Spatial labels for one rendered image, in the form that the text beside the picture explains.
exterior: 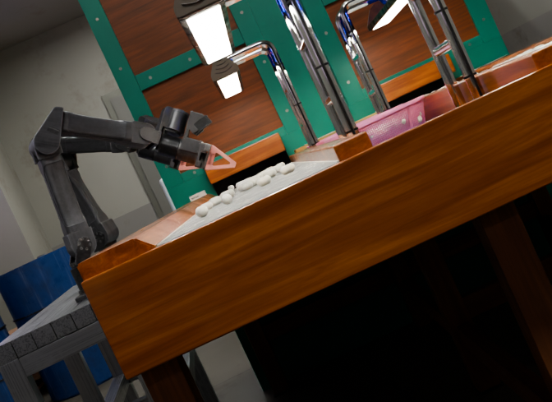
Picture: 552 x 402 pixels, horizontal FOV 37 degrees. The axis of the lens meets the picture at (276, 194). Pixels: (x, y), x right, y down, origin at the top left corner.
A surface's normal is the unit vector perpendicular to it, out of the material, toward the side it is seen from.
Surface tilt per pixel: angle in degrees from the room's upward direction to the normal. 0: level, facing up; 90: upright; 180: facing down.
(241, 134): 90
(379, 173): 90
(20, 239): 90
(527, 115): 90
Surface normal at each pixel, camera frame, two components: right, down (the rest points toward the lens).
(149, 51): 0.02, 0.04
